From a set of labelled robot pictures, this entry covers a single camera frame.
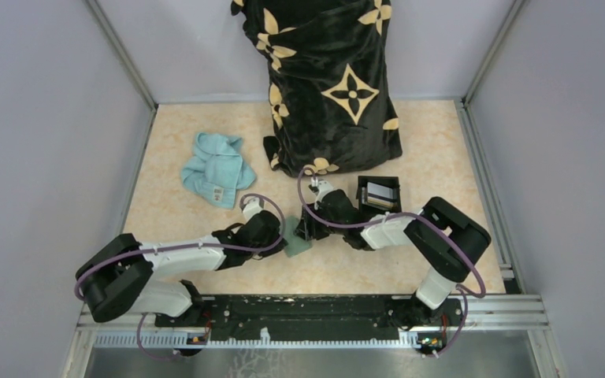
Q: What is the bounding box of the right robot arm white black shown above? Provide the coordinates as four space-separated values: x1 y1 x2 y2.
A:
294 189 492 324

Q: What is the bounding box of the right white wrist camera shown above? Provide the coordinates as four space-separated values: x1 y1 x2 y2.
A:
310 177 335 203

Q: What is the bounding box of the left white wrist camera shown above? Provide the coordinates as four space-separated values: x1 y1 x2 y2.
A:
240 196 265 221

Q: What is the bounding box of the purple cable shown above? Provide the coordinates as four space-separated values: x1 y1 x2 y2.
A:
295 165 488 360
73 193 288 362

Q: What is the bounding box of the stack of cards in tray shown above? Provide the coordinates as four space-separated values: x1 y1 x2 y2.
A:
362 182 399 209

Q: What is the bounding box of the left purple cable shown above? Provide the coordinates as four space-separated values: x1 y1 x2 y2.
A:
73 193 288 362

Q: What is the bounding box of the black beige flower-patterned blanket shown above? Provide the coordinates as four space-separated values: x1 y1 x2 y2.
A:
230 0 403 176

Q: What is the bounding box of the black card tray box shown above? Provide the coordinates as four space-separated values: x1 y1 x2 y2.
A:
356 176 402 215

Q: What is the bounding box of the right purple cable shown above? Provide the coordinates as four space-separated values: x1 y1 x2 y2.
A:
295 165 488 360

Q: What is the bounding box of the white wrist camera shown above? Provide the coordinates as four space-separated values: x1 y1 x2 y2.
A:
310 177 335 203
240 196 265 221

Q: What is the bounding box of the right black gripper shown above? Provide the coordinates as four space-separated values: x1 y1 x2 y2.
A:
295 202 347 243

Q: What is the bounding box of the light blue cloth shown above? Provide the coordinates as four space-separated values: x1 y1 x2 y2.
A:
180 132 257 209

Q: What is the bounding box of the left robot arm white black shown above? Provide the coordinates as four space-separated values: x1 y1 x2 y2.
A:
75 210 287 326

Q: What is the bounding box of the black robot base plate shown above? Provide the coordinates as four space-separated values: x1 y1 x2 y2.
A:
154 295 464 342

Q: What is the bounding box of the white slotted cable duct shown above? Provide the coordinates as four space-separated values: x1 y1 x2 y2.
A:
94 328 442 351

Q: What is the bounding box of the aluminium frame rail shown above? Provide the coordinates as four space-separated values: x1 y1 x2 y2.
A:
75 295 550 333

